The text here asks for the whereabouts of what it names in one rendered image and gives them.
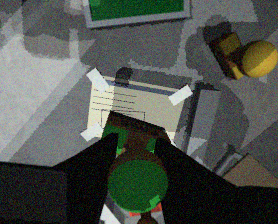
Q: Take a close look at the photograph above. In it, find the cream paper card taped down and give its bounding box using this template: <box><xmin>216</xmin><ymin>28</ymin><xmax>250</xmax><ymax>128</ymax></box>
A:
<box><xmin>80</xmin><ymin>68</ymin><xmax>193</xmax><ymax>147</ymax></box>

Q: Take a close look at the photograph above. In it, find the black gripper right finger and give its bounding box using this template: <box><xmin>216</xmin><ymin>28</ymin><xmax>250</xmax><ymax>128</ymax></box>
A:
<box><xmin>154</xmin><ymin>138</ymin><xmax>278</xmax><ymax>224</ymax></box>

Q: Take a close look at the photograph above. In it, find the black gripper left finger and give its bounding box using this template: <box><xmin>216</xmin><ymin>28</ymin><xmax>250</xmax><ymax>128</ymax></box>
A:
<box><xmin>0</xmin><ymin>133</ymin><xmax>119</xmax><ymax>224</ymax></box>

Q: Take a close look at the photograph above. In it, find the tan flat board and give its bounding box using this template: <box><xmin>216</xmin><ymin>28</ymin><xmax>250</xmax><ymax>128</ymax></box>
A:
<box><xmin>222</xmin><ymin>153</ymin><xmax>278</xmax><ymax>188</ymax></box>

